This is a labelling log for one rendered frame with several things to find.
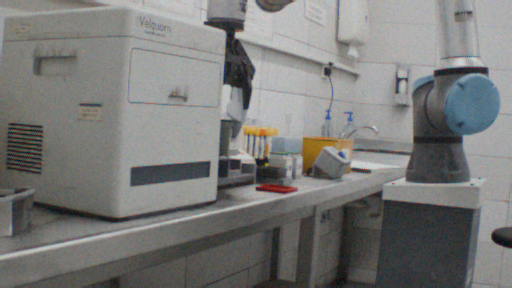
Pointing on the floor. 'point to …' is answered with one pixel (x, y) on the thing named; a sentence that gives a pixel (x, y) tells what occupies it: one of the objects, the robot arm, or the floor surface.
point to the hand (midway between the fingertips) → (223, 130)
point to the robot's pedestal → (427, 246)
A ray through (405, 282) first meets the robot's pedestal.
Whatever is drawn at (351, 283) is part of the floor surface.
